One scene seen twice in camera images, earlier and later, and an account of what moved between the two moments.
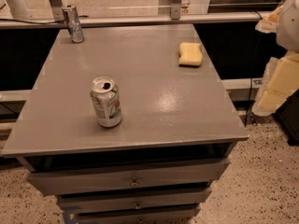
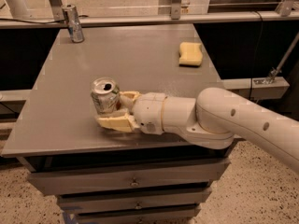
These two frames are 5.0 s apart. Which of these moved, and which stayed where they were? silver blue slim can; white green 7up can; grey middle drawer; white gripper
Moved: white gripper
Stayed: silver blue slim can; white green 7up can; grey middle drawer
